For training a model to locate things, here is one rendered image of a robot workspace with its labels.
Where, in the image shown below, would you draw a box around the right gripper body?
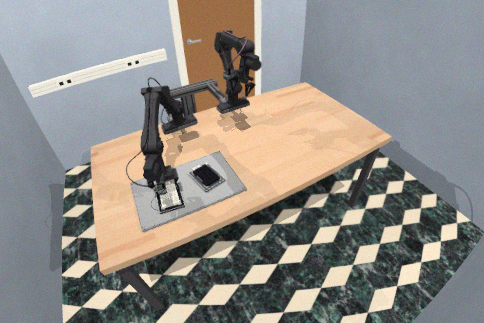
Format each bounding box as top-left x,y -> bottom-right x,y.
155,164 -> 178,190

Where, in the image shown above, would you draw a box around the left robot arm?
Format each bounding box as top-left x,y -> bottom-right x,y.
214,30 -> 261,111

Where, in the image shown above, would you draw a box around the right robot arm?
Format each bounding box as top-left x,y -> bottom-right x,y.
140,86 -> 197,181

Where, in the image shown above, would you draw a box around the black rectangular frame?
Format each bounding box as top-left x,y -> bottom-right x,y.
156,181 -> 185,214

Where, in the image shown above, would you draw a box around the white perforated plate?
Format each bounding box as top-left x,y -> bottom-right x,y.
160,183 -> 180,208

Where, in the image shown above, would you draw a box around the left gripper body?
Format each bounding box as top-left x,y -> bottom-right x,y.
225,65 -> 254,85

